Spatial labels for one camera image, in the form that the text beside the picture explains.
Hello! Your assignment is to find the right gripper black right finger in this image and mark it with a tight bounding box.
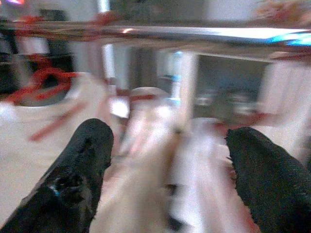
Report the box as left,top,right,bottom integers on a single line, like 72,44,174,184
225,126,311,233

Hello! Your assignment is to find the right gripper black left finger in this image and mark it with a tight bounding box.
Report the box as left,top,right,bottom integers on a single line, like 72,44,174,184
0,118,114,233

